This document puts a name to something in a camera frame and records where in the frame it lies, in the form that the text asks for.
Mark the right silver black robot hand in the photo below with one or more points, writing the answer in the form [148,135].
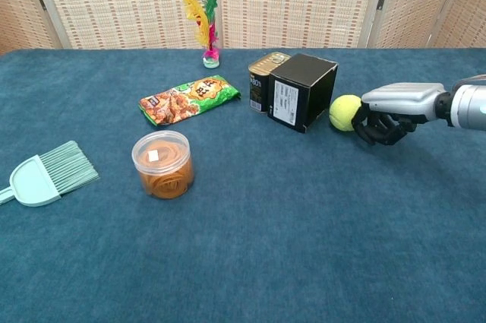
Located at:
[402,97]

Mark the yellow tennis ball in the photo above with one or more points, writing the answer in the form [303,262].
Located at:
[343,112]

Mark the black cardboard box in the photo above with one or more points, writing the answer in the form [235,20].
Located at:
[300,99]

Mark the green snack packet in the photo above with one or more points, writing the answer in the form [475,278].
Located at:
[186,100]

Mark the clear jar of rubber bands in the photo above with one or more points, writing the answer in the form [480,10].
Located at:
[163,171]

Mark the woven folding screen panel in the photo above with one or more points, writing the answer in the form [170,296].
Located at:
[474,4]
[296,0]
[19,4]
[121,0]
[414,0]

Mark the black screen hinge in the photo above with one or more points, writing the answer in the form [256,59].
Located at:
[41,2]
[381,0]

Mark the rectangular metal food tin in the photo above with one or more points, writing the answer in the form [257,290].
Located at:
[258,87]

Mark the colourful feather shuttlecock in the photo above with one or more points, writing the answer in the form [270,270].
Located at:
[210,59]

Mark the teal plastic hand brush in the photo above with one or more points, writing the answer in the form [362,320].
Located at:
[34,182]

